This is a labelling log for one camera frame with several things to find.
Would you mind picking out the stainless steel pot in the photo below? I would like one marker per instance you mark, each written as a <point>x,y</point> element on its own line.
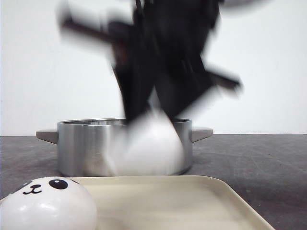
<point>81,144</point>

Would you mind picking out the cream plastic tray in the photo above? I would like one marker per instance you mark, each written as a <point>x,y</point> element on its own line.
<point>170,203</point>

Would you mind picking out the panda bun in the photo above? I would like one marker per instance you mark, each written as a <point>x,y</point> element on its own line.
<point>49,203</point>
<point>148,145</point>

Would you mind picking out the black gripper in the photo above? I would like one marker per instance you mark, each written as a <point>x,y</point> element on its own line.
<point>169,36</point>

